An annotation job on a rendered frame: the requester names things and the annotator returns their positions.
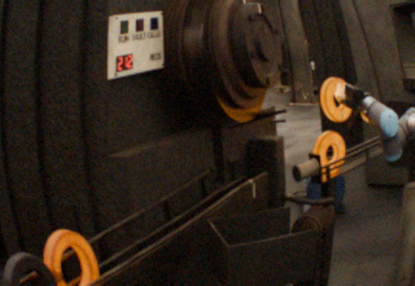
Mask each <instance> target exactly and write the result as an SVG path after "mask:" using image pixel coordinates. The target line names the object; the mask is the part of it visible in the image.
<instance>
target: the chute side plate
mask: <svg viewBox="0 0 415 286"><path fill-rule="evenodd" d="M268 181H269V177H268V175H266V176H265V177H263V178H261V179H258V180H257V181H255V182H253V184H251V185H249V186H248V187H245V188H243V189H241V190H240V191H238V192H237V193H236V194H235V195H233V196H232V197H231V198H229V199H228V200H227V201H225V202H224V203H221V204H220V205H219V206H217V207H216V208H215V209H213V210H212V211H211V212H210V213H208V214H207V216H205V217H204V218H203V219H200V220H199V221H197V222H196V223H195V224H193V225H192V226H189V227H188V228H187V229H185V230H184V231H183V232H180V233H179V234H177V235H176V236H175V237H173V238H172V239H170V240H169V241H166V242H165V243H164V244H162V245H161V246H160V247H157V248H156V249H155V250H152V251H150V252H149V253H148V254H145V256H143V257H141V258H140V259H138V260H136V261H135V262H134V263H132V264H131V265H129V266H128V267H126V268H124V269H123V270H121V271H119V273H116V274H114V275H112V276H111V277H109V278H107V279H105V281H104V280H103V282H101V283H100V284H98V285H96V286H151V285H152V284H153V283H155V282H157V281H158V280H160V274H159V269H160V268H163V266H164V267H165V266H166V265H168V264H171V270H172V271H174V270H175V269H176V268H178V267H180V266H181V264H183V263H184V262H185V261H187V260H188V259H190V258H192V257H193V256H194V255H196V254H197V253H198V252H199V251H201V250H203V249H204V248H206V247H207V246H208V245H209V240H208V220H207V219H215V218H221V217H225V216H233V215H242V214H250V213H252V212H254V211H256V210H258V209H259V208H260V200H259V198H260V197H262V196H263V195H265V194H266V193H267V198H268V202H269V190H268ZM254 184H255V196H254V190H253V189H254Z"/></svg>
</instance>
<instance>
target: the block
mask: <svg viewBox="0 0 415 286"><path fill-rule="evenodd" d="M249 150H250V163H251V170H267V173H268V177H269V181H268V190H269V202H268V203H267V210H274V209H276V208H281V207H284V206H285V201H283V202H282V195H284V196H285V195H286V192H285V163H284V148H283V136H280V135H268V136H257V137H255V138H252V139H250V141H249Z"/></svg>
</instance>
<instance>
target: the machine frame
mask: <svg viewBox="0 0 415 286"><path fill-rule="evenodd" d="M172 1H173V0H0V225H1V229H2V234H3V237H4V241H5V244H6V249H7V253H8V255H9V258H12V256H13V255H14V254H17V253H19V252H26V253H29V254H31V255H33V256H36V257H38V258H40V259H41V260H42V261H43V262H44V252H45V247H46V243H47V241H48V239H49V238H50V236H51V235H52V234H53V233H54V232H56V231H57V230H60V229H65V230H69V231H73V232H76V233H78V234H80V235H81V236H83V238H84V239H85V240H86V241H88V240H90V239H91V238H93V237H94V236H97V235H98V234H100V233H101V232H102V233H103V232H104V231H105V230H107V229H108V228H111V227H112V226H115V224H119V222H121V221H124V220H125V219H126V218H129V217H130V216H131V215H133V214H135V213H136V212H137V211H139V210H141V209H143V208H144V207H146V206H147V205H151V203H153V202H155V201H156V200H158V199H160V198H161V197H164V196H166V195H167V194H169V193H171V192H172V191H174V190H175V189H177V188H179V187H180V186H182V185H183V184H185V183H186V182H188V181H190V180H191V179H193V178H195V177H196V176H198V175H201V174H202V173H203V172H204V171H206V170H208V168H209V167H212V166H217V168H218V176H217V177H216V176H215V172H214V171H213V172H211V173H209V174H208V175H207V185H208V192H209V193H213V192H214V191H216V190H217V189H220V188H222V187H224V186H226V185H228V184H230V183H231V182H233V181H234V180H233V173H232V163H227V160H228V159H231V158H233V157H236V156H238V155H240V159H238V160H237V172H238V176H237V177H238V178H240V179H241V178H243V177H245V169H250V170H251V163H250V150H249V141H250V139H252V138H255V137H257V136H268V135H278V133H277V124H276V123H271V124H270V120H275V119H277V117H276V115H274V116H271V117H268V118H265V119H262V120H259V121H255V122H253V123H250V124H247V125H244V126H240V127H237V128H234V127H233V125H236V124H239V123H238V122H234V121H232V120H230V121H228V122H225V123H213V122H211V121H209V120H208V119H207V118H205V116H204V115H203V114H202V113H201V112H200V110H188V109H186V108H184V107H182V106H181V105H179V104H178V103H177V101H176V100H175V99H174V97H173V96H172V94H171V93H170V91H169V89H168V87H167V85H166V83H165V81H164V78H163V76H162V74H163V73H162V70H161V68H160V69H153V70H147V71H146V72H140V73H134V74H131V75H129V76H123V77H117V78H116V79H108V59H109V58H108V52H109V50H108V46H109V43H108V40H109V23H110V22H109V18H110V17H112V16H114V15H120V14H128V13H129V14H134V13H144V12H162V19H163V18H164V15H165V12H166V10H167V9H168V6H169V5H170V3H171V2H172ZM204 198H206V197H205V191H204V184H203V179H200V180H197V181H195V182H194V183H192V184H191V185H189V186H188V187H186V188H185V189H184V190H183V191H181V192H179V193H178V194H176V195H175V196H173V197H172V198H171V203H172V208H173V215H174V216H179V215H180V214H181V213H184V212H185V211H186V210H187V209H189V208H190V207H193V206H194V205H195V204H197V203H199V202H200V201H201V200H203V199H204ZM170 221H172V220H170V219H169V214H168V212H167V205H166V201H164V202H162V203H160V204H159V205H157V206H156V207H155V208H152V209H151V210H149V211H147V212H146V213H144V214H142V215H141V216H139V217H138V218H137V217H136V219H134V220H132V223H133V227H134V235H135V238H136V240H140V239H142V238H144V236H147V235H149V234H150V233H152V232H153V231H155V230H156V229H159V228H160V227H161V226H164V225H165V224H167V223H168V222H170ZM132 244H133V243H132V240H131V237H130V235H129V230H128V226H127V224H125V225H124V226H123V227H120V228H119V229H117V230H116V231H113V232H112V233H110V234H109V235H106V236H105V237H104V238H102V239H101V240H98V241H96V243H93V244H92V249H93V253H94V254H95V256H96V260H97V263H100V264H101V263H102V262H104V261H106V260H107V259H109V258H111V257H112V256H114V255H116V254H117V253H119V252H120V251H122V250H124V249H125V248H127V247H129V246H130V245H132ZM172 277H173V280H174V284H175V286H223V285H222V282H221V281H220V279H219V278H218V277H217V275H216V274H215V272H214V270H213V269H212V267H211V259H210V250H209V245H208V246H207V247H206V248H204V249H203V250H201V251H199V252H198V253H197V254H196V255H194V256H193V257H192V258H190V259H188V260H187V261H185V262H184V263H183V264H181V266H180V267H178V268H176V269H175V270H174V271H172Z"/></svg>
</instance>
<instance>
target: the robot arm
mask: <svg viewBox="0 0 415 286"><path fill-rule="evenodd" d="M337 85H338V86H337V88H336V92H335V93H334V94H335V97H336V100H337V101H338V102H339V103H340V104H341V105H343V106H345V107H347V108H349V109H354V114H353V115H352V118H351V120H350V122H349V123H348V128H349V130H350V131H357V129H358V126H359V125H360V123H361V121H362V119H364V120H366V121H367V122H369V123H370V124H371V125H372V126H373V127H375V128H376V129H378V135H379V140H380V142H381V147H382V152H383V155H384V156H385V158H386V160H389V161H395V160H397V159H398V158H399V157H400V156H401V153H402V147H403V146H404V145H405V144H406V142H407V141H409V140H410V138H412V136H415V108H413V107H412V108H411V109H409V110H408V111H407V113H406V114H405V115H404V116H403V118H401V119H400V121H398V116H397V114H396V113H395V112H394V111H393V110H391V109H389V108H387V107H386V106H384V105H383V104H381V103H379V102H378V101H377V100H376V99H374V98H372V97H370V95H371V94H370V93H368V92H366V91H365V90H364V88H363V87H362V86H360V85H359V84H356V85H355V86H351V85H349V84H346V83H344V85H343V89H342V87H341V84H340V83H338V84H337ZM358 86H359V87H361V88H357V87H358Z"/></svg>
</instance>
